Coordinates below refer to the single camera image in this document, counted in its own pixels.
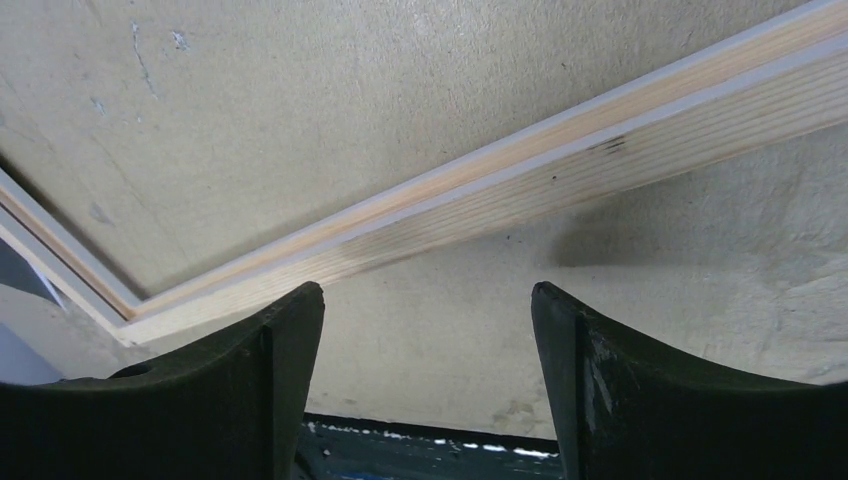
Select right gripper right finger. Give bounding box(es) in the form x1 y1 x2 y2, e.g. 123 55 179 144
531 281 847 479

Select picture frame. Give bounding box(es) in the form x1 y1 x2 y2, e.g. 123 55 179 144
1 1 847 346

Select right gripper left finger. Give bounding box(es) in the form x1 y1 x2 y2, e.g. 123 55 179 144
1 282 325 479

